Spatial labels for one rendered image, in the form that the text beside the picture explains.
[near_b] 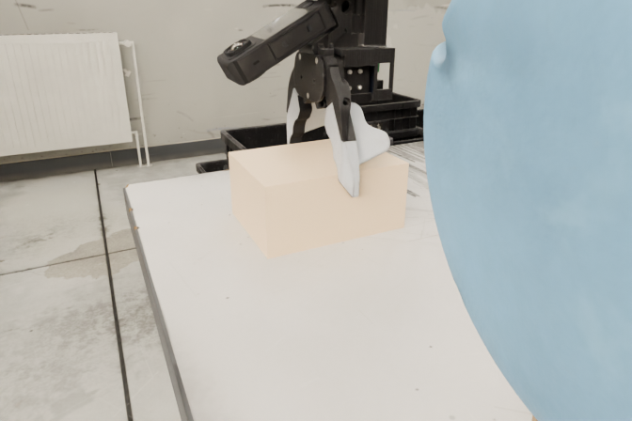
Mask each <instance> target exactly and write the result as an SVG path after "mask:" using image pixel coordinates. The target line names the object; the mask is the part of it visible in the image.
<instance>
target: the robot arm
mask: <svg viewBox="0 0 632 421"><path fill-rule="evenodd" d="M387 11H388V0H306V1H304V2H302V3H301V4H299V5H298V6H296V7H295V8H292V9H291V10H289V11H288V12H286V13H285V14H283V15H281V16H280V17H278V18H277V19H275V20H274V21H272V22H270V23H269V24H267V25H266V26H265V27H263V28H261V29H260V30H258V31H257V32H255V33H254V34H252V35H250V36H249V37H247V38H246V39H240V40H239V41H237V42H235V43H233V44H232V45H230V46H229V47H228V48H227V49H225V51H224V53H223V54H221V55H219V56H218V57H217V62H218V64H219V66H220V67H221V69H222V71H223V72H224V73H225V75H226V77H227V78H228V79H230V80H231V81H232V82H234V83H236V84H238V85H240V86H245V85H246V84H249V83H251V82H252V81H254V80H256V79H258V78H259V77H261V76H262V75H263V74H264V73H265V72H266V71H267V70H269V69H271V68H272V67H273V66H274V65H276V64H278V63H279V62H281V61H282V60H284V59H285V58H287V57H288V56H290V55H292V54H293V53H295V52H296V51H298V50H299V51H298V52H297V54H296V56H295V60H294V67H293V70H292V74H291V77H290V81H289V86H288V98H287V111H286V112H287V144H288V145H289V144H296V143H301V140H302V136H303V134H304V133H306V132H308V131H311V130H314V129H317V128H319V127H322V126H325V129H326V133H327V135H328V136H329V138H330V141H331V144H332V148H333V158H334V161H335V163H336V166H337V169H338V180H339V182H340V184H341V185H342V186H343V187H344V189H345V190H346V191H347V192H348V193H349V195H350V196H351V197H358V195H359V180H360V176H359V165H360V164H363V163H365V162H366V161H368V160H370V159H372V158H374V157H376V156H378V155H381V154H383V153H385V152H386V151H387V150H388V149H389V146H390V141H389V137H388V135H387V133H386V132H384V131H381V130H379V129H376V128H373V127H371V126H370V125H368V124H367V122H366V120H365V118H364V115H363V112H362V109H361V108H360V106H359V105H357V103H366V102H371V101H383V100H392V93H393V78H394V62H395V48H392V47H387ZM442 30H443V33H444V36H445V39H446V41H444V42H442V43H440V44H439V45H438V46H436V47H435V49H434V51H433V52H432V56H431V60H430V65H429V69H428V75H427V82H426V89H425V99H424V115H423V136H424V154H425V164H426V173H427V180H428V187H429V192H430V198H431V202H432V207H433V212H434V219H435V223H436V227H437V231H438V234H439V238H440V240H441V244H442V248H443V251H444V254H445V257H446V260H447V262H448V265H449V268H450V272H451V275H452V277H453V280H454V282H455V284H456V286H457V288H458V290H459V292H460V295H461V298H462V300H463V303H464V305H465V308H466V311H467V313H468V315H469V316H470V318H471V320H472V322H473V324H474V326H475V328H476V330H477V332H478V334H479V336H480V338H481V339H482V342H483V344H484V346H485V347H486V348H487V350H488V352H489V353H490V355H491V357H492V358H493V360H494V361H495V363H496V365H497V366H498V368H499V370H500V371H501V373H502V374H503V376H504V377H505V379H506V380H507V382H508V383H509V385H510V386H511V387H512V389H513V390H514V391H515V393H516V394H517V395H518V396H519V398H520V399H521V400H522V402H523V403H524V404H525V406H526V407H527V408H528V409H529V411H530V412H531V413H532V414H533V416H534V417H535V418H536V419H537V420H538V421H632V0H451V1H450V5H449V7H448V9H447V11H446V13H445V15H444V18H443V21H442ZM380 63H390V64H389V81H388V88H385V89H383V84H384V80H379V79H377V74H378V72H379V68H380Z"/></svg>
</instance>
